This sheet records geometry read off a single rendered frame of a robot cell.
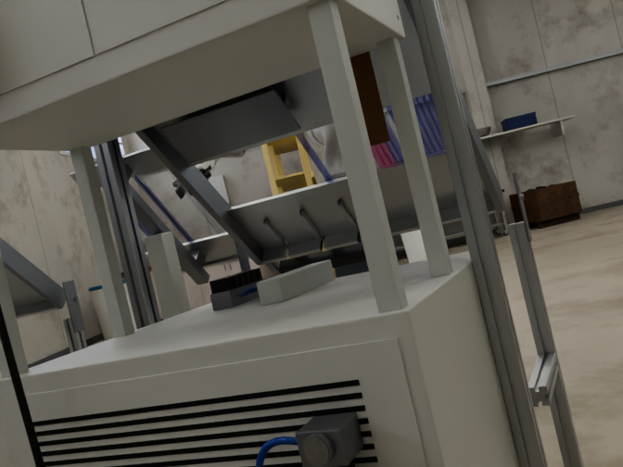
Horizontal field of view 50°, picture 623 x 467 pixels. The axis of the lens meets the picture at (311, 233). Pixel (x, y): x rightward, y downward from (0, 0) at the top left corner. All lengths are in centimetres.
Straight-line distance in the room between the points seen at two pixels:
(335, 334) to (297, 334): 5
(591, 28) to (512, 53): 129
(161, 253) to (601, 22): 1076
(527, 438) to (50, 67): 97
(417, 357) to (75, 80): 60
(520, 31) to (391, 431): 1116
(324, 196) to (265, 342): 88
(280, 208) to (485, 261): 73
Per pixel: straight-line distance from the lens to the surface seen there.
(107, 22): 100
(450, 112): 120
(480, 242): 120
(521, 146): 1152
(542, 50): 1185
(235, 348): 90
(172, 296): 196
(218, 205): 178
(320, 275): 142
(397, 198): 171
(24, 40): 110
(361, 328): 82
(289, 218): 180
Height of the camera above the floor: 74
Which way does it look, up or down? level
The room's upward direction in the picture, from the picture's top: 13 degrees counter-clockwise
